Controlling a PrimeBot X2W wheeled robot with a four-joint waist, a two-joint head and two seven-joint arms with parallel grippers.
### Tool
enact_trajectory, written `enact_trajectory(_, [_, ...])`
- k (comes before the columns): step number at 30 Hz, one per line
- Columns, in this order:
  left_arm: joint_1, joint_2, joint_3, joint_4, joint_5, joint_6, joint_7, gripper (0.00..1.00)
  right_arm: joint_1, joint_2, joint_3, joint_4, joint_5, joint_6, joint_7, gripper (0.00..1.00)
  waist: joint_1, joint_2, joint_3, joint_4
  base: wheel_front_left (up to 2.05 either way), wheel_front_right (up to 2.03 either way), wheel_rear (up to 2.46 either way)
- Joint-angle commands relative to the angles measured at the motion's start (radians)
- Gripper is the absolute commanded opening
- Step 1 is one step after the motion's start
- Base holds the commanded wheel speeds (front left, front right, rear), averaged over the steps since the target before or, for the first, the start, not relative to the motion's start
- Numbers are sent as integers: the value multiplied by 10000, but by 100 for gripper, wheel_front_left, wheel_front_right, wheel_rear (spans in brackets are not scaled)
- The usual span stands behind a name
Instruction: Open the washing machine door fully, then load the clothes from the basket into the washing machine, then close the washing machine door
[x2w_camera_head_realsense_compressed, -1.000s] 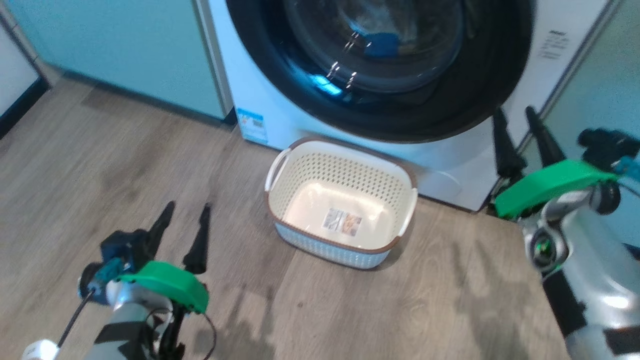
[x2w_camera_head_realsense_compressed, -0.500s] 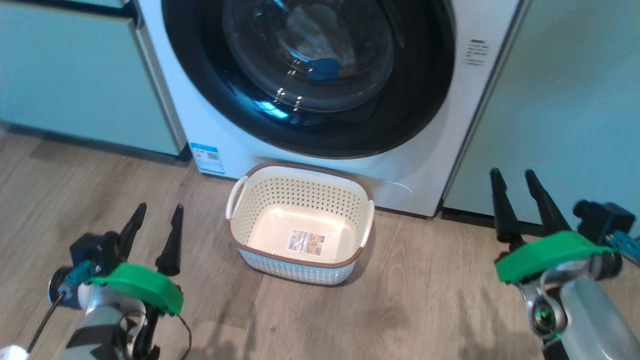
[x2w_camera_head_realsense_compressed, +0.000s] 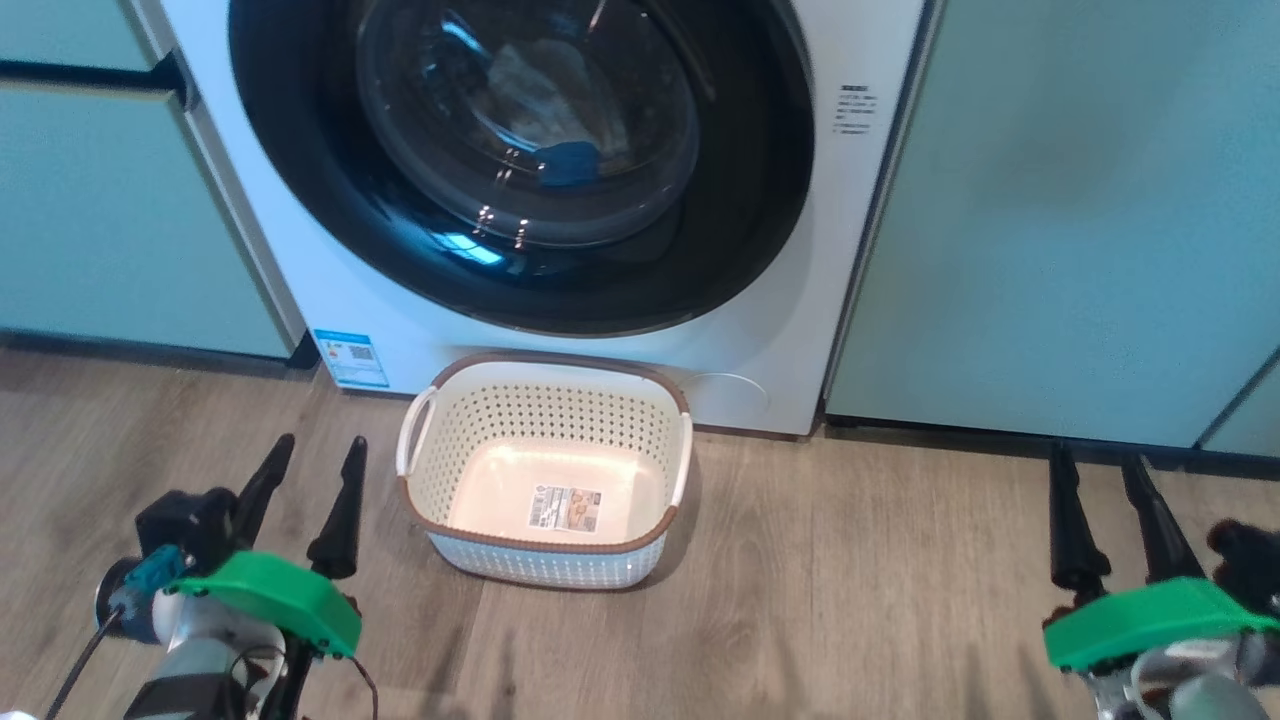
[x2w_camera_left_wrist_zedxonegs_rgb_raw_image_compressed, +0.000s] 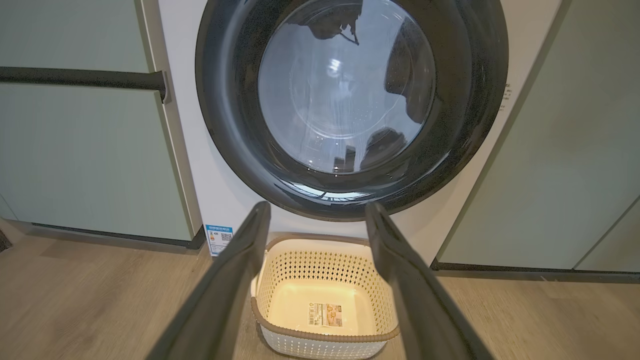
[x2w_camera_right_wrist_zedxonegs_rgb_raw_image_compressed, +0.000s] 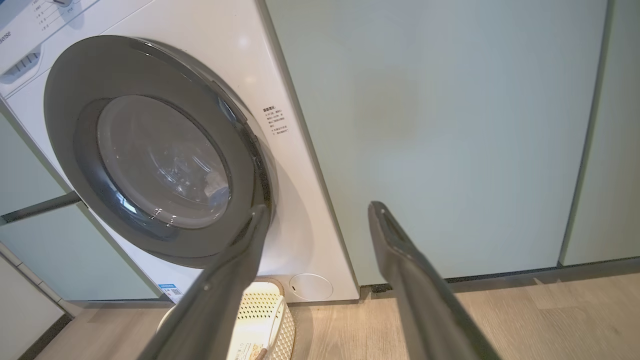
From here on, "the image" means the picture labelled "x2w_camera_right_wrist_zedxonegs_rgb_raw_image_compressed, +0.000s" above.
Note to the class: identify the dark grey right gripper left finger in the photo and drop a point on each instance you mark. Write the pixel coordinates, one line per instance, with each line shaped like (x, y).
(215, 300)

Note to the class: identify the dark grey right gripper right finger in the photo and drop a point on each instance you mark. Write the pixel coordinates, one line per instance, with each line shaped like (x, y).
(425, 310)

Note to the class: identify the dark grey round glass door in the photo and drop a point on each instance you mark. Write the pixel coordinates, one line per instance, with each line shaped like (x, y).
(70, 125)

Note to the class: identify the paper basket label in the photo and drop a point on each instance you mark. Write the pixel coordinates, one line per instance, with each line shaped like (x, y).
(254, 351)

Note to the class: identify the cream perforated laundry basket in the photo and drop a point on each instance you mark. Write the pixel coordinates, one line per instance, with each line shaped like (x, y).
(280, 330)

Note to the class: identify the white washing machine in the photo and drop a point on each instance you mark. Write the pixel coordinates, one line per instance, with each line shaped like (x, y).
(300, 225)

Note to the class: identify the wide pale green cabinet door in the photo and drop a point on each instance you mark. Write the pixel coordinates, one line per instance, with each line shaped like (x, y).
(425, 125)

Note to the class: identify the narrow pale green cabinet door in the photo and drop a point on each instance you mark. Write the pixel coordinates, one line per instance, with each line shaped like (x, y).
(610, 150)

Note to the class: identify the blue energy label sticker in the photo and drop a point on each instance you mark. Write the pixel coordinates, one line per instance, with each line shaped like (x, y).
(171, 292)

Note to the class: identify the round white filter cover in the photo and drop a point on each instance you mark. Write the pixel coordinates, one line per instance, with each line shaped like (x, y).
(311, 287)

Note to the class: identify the printed notice text label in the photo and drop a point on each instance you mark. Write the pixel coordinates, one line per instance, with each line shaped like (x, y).
(275, 120)

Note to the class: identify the white detergent drawer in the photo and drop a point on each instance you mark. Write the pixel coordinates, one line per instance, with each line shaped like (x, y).
(20, 65)

